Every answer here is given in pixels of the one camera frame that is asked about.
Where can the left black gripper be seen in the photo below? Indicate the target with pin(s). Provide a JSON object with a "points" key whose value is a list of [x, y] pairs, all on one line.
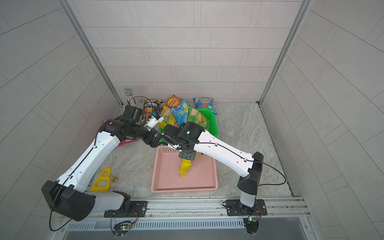
{"points": [[155, 142]]}

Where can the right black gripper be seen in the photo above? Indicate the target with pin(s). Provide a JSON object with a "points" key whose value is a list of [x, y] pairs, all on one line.
{"points": [[186, 155]]}

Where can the left circuit board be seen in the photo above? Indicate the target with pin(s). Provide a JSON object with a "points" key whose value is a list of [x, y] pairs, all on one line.
{"points": [[120, 229]]}

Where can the small brass knob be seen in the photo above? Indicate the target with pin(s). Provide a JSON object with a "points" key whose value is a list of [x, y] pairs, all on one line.
{"points": [[113, 179]]}

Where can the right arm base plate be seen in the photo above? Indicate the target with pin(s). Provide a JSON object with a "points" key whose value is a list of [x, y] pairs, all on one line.
{"points": [[236, 208]]}

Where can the black yellow chip bag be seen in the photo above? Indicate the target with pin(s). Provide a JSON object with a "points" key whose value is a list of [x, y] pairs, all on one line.
{"points": [[151, 106]]}

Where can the red Lay's chip bag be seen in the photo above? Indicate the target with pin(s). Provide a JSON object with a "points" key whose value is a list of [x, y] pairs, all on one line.
{"points": [[172, 102]]}

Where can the yellow Lay's chip bag front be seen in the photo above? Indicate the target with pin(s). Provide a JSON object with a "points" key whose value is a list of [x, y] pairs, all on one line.
{"points": [[169, 118]]}

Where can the light blue Lay's chip bag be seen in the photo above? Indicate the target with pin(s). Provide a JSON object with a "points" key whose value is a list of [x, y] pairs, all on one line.
{"points": [[181, 112]]}

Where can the green plastic basket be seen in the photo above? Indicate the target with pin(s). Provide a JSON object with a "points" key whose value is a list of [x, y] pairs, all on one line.
{"points": [[208, 114]]}

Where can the blue tomato Lay's chip bag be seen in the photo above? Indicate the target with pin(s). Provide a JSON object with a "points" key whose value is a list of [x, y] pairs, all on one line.
{"points": [[204, 103]]}

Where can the circuit board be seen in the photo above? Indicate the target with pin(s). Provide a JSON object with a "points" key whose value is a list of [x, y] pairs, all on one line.
{"points": [[251, 226], [120, 229]]}

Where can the pink plastic basket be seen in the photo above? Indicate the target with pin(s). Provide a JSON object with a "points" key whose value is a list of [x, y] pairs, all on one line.
{"points": [[202, 175]]}

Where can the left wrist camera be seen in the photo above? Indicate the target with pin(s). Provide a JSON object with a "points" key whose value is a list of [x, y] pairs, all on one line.
{"points": [[154, 120]]}

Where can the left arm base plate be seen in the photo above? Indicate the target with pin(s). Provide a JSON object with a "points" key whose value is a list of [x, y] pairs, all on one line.
{"points": [[128, 209]]}

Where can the yellow lay's chip bag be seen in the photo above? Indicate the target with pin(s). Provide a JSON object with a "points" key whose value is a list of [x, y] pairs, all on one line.
{"points": [[185, 166], [169, 118]]}

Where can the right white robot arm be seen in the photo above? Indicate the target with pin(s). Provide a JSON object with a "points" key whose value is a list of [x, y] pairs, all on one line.
{"points": [[190, 138]]}

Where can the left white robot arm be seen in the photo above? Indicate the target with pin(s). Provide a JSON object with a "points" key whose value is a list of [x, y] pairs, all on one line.
{"points": [[67, 195]]}

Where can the right circuit board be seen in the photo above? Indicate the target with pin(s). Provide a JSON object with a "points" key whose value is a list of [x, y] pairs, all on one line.
{"points": [[251, 226]]}

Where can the green Lay's chip bag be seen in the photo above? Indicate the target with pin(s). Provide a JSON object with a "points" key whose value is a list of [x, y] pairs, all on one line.
{"points": [[196, 117]]}

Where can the yellow triangular stand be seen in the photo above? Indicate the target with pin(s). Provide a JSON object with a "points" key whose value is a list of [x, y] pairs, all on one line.
{"points": [[103, 181]]}

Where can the pink Lay's chip bag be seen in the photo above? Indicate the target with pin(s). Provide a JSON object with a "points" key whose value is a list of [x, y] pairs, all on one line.
{"points": [[127, 141]]}

